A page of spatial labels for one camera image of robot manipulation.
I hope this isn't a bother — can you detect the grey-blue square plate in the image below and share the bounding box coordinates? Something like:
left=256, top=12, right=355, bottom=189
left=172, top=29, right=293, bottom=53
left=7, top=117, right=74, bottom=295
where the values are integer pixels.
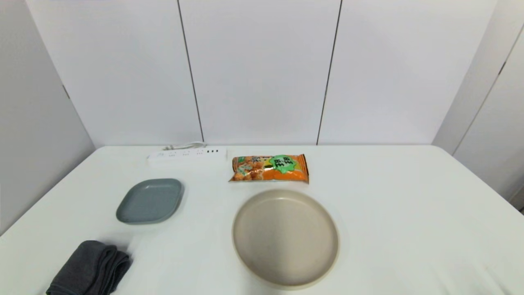
left=116, top=178, right=184, bottom=225

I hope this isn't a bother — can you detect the white power strip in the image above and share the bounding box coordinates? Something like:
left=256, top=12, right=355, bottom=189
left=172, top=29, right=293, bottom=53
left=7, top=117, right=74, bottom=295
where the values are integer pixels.
left=147, top=147, right=228, bottom=166

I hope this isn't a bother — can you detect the orange cookie snack bag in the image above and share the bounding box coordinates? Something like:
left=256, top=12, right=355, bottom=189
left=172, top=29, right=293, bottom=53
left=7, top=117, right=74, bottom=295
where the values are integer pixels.
left=229, top=154, right=309, bottom=184

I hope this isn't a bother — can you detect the dark grey folded cloth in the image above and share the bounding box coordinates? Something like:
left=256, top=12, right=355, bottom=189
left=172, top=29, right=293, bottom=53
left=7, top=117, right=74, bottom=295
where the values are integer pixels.
left=46, top=241, right=132, bottom=295

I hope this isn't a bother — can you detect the beige round plate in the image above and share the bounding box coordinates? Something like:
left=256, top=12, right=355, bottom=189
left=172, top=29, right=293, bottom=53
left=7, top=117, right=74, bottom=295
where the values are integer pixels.
left=232, top=189, right=340, bottom=290

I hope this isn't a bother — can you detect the white power cable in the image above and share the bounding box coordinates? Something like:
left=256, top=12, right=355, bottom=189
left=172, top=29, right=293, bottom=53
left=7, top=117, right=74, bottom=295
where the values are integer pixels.
left=163, top=142, right=206, bottom=151

